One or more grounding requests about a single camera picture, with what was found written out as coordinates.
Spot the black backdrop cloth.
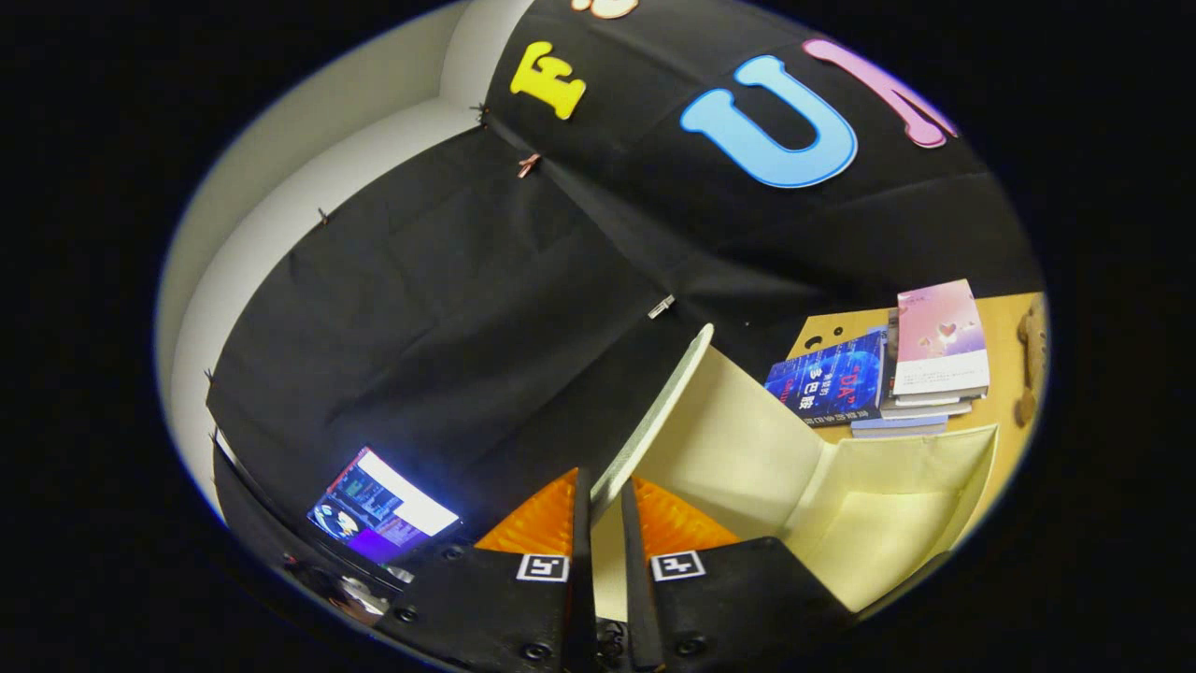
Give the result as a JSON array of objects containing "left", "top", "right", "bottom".
[{"left": 206, "top": 0, "right": 1043, "bottom": 599}]

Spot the fabric storage box lid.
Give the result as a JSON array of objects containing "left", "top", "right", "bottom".
[{"left": 589, "top": 322, "right": 828, "bottom": 623}]

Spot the blue cover book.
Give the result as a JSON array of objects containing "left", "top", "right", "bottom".
[{"left": 764, "top": 329, "right": 887, "bottom": 429}]

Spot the pink cover book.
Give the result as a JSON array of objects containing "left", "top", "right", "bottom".
[{"left": 892, "top": 279, "right": 991, "bottom": 401}]

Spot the brown plush toy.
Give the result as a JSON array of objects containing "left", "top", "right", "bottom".
[{"left": 1016, "top": 297, "right": 1049, "bottom": 429}]

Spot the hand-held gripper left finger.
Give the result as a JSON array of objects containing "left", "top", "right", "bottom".
[{"left": 372, "top": 466, "right": 600, "bottom": 673}]

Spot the cream fabric storage box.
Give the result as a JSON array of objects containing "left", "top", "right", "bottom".
[{"left": 804, "top": 425, "right": 1001, "bottom": 613}]

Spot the open laptop computer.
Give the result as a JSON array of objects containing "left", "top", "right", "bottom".
[{"left": 280, "top": 445, "right": 463, "bottom": 623}]

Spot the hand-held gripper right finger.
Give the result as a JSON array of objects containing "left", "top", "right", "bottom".
[{"left": 619, "top": 476, "right": 858, "bottom": 673}]

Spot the grey book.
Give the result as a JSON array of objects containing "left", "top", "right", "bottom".
[{"left": 848, "top": 393, "right": 977, "bottom": 440}]

